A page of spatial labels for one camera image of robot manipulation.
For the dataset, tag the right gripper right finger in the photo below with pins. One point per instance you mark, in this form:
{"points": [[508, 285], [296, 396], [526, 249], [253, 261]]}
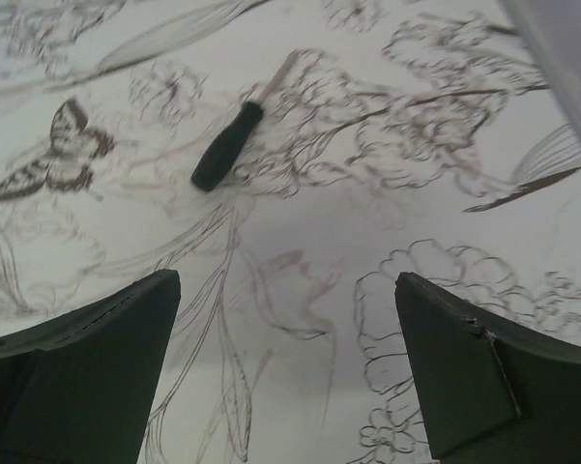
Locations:
{"points": [[490, 390]]}

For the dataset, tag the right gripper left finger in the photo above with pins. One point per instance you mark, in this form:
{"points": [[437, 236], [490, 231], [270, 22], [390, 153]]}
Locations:
{"points": [[79, 388]]}

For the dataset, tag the floral table mat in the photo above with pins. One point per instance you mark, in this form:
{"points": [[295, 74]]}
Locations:
{"points": [[409, 136]]}

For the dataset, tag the black handled tool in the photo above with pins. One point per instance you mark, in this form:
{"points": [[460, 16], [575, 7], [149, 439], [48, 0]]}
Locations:
{"points": [[221, 155]]}

